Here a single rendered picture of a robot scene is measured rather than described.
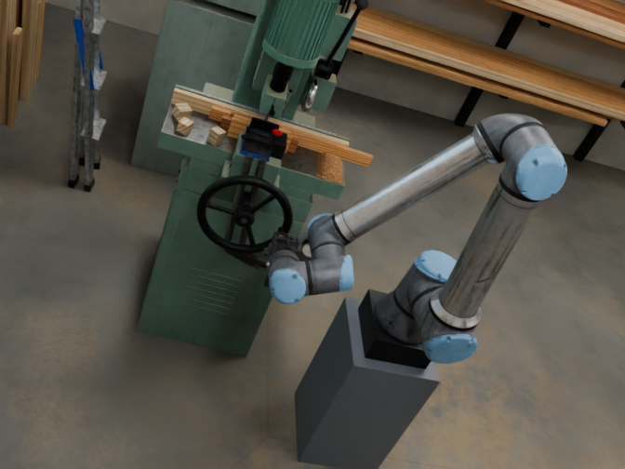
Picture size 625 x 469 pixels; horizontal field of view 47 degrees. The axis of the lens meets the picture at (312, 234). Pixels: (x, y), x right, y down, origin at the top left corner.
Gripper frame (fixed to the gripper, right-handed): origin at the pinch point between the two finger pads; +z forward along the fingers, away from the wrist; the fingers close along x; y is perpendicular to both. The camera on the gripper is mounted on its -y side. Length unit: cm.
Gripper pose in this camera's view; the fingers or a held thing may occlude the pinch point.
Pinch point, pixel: (277, 245)
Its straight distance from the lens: 214.0
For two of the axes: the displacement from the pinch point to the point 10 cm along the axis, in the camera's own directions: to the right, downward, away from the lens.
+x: -9.4, -2.7, -2.0
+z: -1.0, -3.4, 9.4
